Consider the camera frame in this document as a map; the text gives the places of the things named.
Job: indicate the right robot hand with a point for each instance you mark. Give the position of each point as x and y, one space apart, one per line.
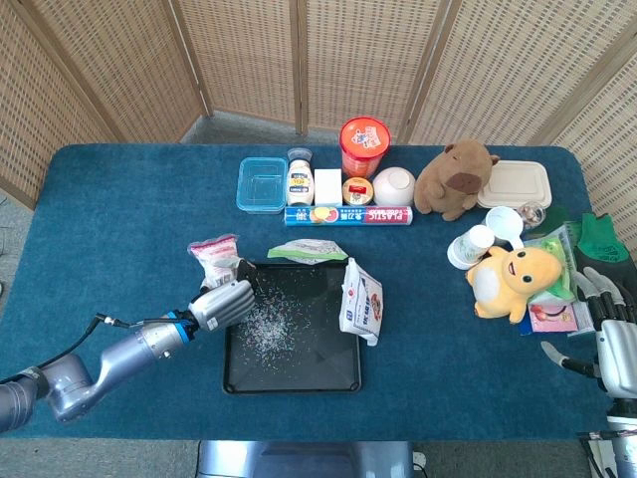
609 343

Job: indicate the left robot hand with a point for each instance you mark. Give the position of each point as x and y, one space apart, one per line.
226 304

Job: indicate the pink snack packet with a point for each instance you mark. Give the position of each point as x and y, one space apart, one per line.
217 259

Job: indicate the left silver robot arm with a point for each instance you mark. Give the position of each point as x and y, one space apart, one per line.
94 363

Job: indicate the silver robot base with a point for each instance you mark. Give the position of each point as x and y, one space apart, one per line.
304 459

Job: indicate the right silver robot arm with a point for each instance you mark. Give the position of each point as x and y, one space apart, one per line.
624 438

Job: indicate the green white plastic packet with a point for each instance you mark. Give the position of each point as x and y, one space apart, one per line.
307 251

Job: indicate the green snack packet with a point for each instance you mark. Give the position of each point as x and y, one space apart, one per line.
560 249

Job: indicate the white red blue salt bag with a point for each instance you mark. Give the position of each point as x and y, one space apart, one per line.
362 304

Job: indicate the pink card packet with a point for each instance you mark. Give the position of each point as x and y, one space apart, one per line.
552 318

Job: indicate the black square tray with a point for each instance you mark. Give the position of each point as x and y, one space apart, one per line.
298 338

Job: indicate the green black work glove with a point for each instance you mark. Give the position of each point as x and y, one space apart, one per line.
602 249

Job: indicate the yellow plush toy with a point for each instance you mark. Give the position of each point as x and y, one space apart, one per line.
512 279

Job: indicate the blue plastic food container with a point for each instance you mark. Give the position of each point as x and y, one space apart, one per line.
261 185

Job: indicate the blue table carpet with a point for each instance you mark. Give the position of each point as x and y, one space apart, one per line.
124 224

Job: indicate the white mayonnaise bottle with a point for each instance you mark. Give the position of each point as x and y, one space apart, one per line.
300 179

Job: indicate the clear small nut container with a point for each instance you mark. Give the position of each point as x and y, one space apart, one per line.
531 215

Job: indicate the blue plastic wrap box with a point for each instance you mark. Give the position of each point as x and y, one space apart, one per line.
348 215

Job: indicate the white rectangular box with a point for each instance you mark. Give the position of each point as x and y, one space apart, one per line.
328 186

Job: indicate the white plastic scoop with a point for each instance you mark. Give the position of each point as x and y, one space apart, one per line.
505 225

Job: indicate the white paper cup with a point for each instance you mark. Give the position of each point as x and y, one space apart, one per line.
468 247

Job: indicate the small jar with red label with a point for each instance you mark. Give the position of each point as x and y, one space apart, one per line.
358 191

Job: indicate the beige lidded lunch box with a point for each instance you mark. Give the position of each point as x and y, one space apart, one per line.
515 184

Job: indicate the white upturned bowl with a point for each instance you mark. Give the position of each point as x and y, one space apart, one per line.
393 185

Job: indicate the tall orange lidded canister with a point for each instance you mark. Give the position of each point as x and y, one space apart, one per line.
364 145

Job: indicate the brown capybara plush toy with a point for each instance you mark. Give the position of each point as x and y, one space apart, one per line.
453 179

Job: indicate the woven bamboo folding screen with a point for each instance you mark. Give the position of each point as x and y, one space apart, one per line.
318 60

